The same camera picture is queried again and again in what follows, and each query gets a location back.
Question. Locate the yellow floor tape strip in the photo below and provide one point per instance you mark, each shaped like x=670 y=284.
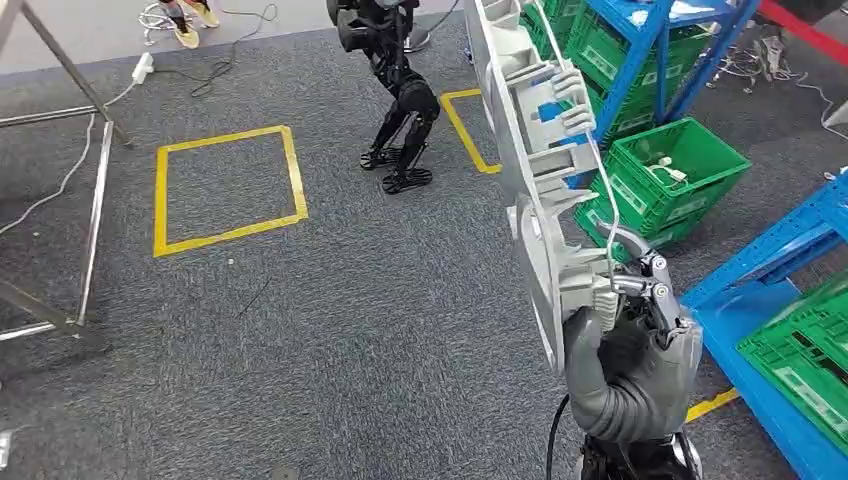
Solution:
x=712 y=404

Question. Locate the black humanoid robot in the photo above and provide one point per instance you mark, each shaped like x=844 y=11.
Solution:
x=404 y=86

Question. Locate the person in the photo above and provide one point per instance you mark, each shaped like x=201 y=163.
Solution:
x=189 y=30

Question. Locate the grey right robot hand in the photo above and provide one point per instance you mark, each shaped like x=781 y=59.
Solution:
x=642 y=384

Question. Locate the metal tube frame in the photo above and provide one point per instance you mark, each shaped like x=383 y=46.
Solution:
x=93 y=218

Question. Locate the silver wheel hubcap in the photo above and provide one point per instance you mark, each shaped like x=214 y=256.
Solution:
x=523 y=166

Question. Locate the white car part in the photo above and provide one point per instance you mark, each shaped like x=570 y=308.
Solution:
x=666 y=171

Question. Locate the blue metal shelf rack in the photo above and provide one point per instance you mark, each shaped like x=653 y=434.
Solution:
x=735 y=344
x=639 y=60

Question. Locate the red barrier tape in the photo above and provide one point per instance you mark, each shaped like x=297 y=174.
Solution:
x=802 y=26

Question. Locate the folded green plastic crate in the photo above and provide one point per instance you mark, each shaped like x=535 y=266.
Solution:
x=802 y=358

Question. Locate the white power strip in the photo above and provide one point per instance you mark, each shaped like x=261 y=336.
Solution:
x=142 y=66

